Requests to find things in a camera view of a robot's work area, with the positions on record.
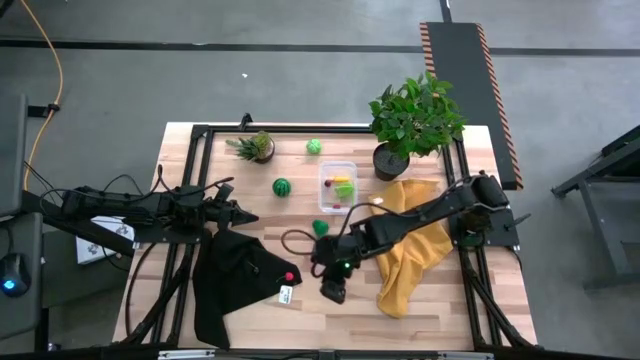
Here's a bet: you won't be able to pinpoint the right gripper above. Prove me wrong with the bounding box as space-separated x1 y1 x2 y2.
312 234 362 305

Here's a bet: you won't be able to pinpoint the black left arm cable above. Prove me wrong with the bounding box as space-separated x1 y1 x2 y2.
22 160 235 201

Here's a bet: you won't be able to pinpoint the black mat striped edges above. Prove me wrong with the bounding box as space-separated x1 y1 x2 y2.
418 21 525 192

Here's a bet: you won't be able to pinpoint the yellow cable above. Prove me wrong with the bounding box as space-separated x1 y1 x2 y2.
18 0 65 191

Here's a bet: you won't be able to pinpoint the black diagonal stand beam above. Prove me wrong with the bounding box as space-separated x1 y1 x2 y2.
19 189 137 259

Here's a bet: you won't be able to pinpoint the black cable clip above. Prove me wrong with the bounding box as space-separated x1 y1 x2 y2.
27 102 62 119

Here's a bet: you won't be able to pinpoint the black cloth napkin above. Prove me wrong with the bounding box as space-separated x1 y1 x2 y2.
192 228 304 350

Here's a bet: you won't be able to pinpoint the small succulent in dark pot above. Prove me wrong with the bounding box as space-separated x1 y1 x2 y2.
225 130 276 165

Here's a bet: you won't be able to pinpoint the thick black cable loop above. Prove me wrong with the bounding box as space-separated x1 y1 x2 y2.
123 242 162 337

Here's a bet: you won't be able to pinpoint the white printed box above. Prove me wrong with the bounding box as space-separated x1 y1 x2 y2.
74 215 136 265

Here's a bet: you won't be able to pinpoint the black aluminium table frame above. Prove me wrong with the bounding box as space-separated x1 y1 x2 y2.
112 112 540 351

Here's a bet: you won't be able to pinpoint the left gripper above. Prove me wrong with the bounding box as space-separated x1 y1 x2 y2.
204 196 260 232

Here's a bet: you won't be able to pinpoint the leafy green plant black pot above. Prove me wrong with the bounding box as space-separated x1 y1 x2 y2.
368 71 466 182

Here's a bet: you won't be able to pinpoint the black computer mouse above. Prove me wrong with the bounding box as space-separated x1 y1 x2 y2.
0 252 32 299

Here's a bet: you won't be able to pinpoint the clear plastic tupperware container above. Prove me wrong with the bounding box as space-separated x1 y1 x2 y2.
317 159 359 216

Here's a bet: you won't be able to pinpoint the yellow cloth napkin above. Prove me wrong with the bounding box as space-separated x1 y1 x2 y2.
368 179 454 320

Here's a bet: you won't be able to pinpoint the dark grey panel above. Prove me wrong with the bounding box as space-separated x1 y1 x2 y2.
0 94 29 217

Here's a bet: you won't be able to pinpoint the grey desk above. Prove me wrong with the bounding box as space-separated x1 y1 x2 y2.
0 212 46 341

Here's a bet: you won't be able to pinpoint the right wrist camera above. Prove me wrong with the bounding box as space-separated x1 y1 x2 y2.
333 255 358 277

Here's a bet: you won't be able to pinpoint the black metal cart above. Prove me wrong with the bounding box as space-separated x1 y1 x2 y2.
551 123 640 291

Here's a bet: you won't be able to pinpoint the silver metal bracket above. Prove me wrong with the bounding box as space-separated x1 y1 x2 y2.
157 349 216 360
438 351 495 360

